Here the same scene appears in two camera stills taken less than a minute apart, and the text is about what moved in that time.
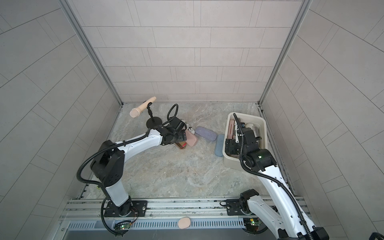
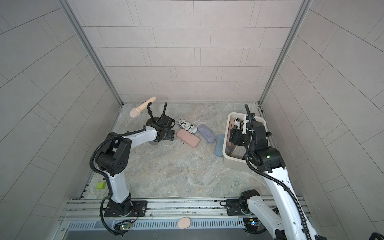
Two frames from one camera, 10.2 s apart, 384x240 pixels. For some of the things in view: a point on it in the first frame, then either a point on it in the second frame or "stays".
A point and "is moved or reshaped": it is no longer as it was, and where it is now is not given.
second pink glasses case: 191,139 stays
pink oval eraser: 184,222 stays
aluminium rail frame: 205,209 stays
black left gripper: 182,135 → 171,135
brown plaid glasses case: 181,145 is moved or reshaped
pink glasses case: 231,129 stays
